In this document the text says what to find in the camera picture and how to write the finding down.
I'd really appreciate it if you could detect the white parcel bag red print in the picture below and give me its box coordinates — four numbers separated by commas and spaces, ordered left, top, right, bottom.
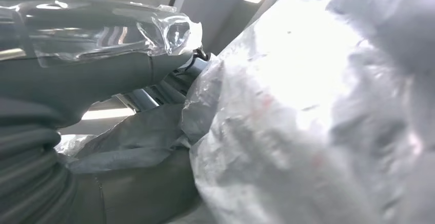
56, 0, 435, 224

